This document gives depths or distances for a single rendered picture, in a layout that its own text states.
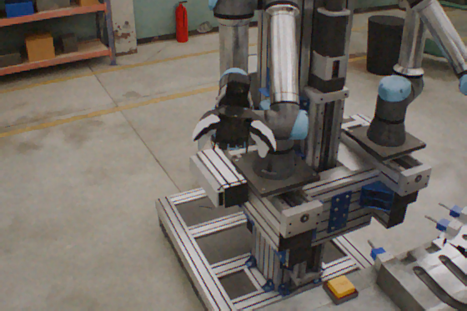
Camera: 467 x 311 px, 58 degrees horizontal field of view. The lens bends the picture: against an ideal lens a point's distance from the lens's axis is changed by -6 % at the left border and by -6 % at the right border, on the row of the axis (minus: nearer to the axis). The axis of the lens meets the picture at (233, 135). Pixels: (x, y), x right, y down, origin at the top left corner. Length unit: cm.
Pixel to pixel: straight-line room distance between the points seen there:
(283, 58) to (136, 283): 173
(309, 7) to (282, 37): 36
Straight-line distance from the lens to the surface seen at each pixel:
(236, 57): 130
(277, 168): 144
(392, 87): 166
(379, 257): 151
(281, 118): 111
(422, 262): 148
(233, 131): 91
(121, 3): 582
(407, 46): 175
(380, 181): 177
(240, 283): 224
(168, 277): 258
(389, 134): 172
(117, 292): 255
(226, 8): 125
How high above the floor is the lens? 186
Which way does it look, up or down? 29 degrees down
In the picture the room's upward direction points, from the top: straight up
